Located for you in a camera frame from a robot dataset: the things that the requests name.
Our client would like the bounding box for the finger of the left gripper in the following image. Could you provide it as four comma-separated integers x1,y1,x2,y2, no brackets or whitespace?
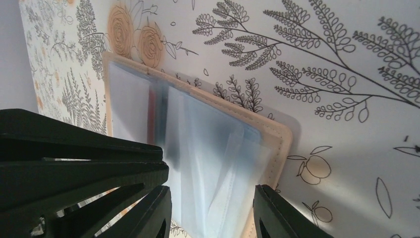
0,161,169,238
0,109,163,162

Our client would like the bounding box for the floral patterned table mat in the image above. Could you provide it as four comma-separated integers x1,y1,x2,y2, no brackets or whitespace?
18,0,420,238

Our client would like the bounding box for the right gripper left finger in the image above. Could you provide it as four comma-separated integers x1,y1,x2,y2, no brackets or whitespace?
99,185,172,238

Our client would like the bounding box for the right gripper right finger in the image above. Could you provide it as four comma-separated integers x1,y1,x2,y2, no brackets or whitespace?
253,184,331,238

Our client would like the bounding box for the beige card holder wallet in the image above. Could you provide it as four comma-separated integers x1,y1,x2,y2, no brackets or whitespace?
102,52,293,238

